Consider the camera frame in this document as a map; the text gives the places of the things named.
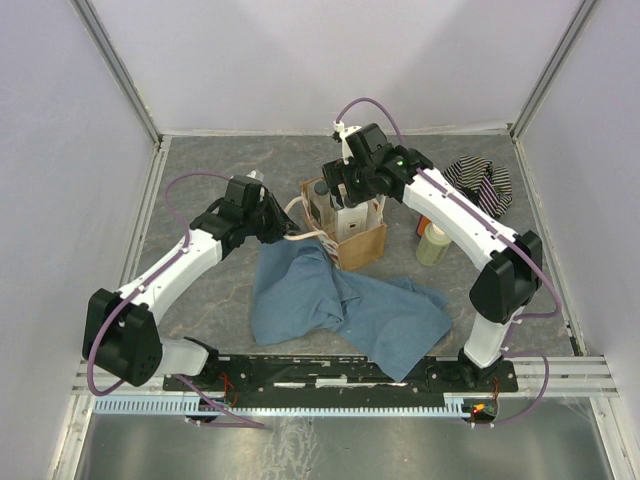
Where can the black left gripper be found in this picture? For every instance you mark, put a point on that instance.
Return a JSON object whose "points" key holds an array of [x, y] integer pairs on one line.
{"points": [[282, 226]]}

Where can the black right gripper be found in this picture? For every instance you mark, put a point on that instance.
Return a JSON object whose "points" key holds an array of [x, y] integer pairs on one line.
{"points": [[338, 172]]}

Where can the white square bottle grey cap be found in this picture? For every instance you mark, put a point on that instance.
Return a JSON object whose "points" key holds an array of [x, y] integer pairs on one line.
{"points": [[351, 219]]}

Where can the clear square bottle grey cap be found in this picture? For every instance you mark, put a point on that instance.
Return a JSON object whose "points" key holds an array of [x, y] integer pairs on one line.
{"points": [[321, 206]]}

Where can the watermelon print canvas bag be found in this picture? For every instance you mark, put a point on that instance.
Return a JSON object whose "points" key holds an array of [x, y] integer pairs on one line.
{"points": [[356, 252]]}

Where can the pale green bottle cream cap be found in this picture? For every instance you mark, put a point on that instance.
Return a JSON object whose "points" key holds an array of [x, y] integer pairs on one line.
{"points": [[433, 245]]}

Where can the orange bottle blue sprayer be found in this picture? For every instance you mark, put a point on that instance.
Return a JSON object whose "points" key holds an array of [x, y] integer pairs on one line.
{"points": [[422, 225]]}

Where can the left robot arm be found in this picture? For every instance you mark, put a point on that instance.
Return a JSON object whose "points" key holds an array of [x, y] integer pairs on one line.
{"points": [[121, 332]]}

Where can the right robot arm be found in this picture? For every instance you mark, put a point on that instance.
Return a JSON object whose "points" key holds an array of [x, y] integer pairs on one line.
{"points": [[509, 264]]}

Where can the blue cloth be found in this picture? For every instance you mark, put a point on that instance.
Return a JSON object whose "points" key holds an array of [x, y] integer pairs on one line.
{"points": [[394, 322]]}

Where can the black white striped cloth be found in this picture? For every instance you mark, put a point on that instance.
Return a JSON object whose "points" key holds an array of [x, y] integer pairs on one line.
{"points": [[485, 185]]}

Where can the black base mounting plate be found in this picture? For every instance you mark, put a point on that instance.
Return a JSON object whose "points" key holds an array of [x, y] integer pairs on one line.
{"points": [[213, 379]]}

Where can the aluminium frame rail front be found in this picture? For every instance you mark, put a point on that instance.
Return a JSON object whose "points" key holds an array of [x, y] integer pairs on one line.
{"points": [[525, 376]]}

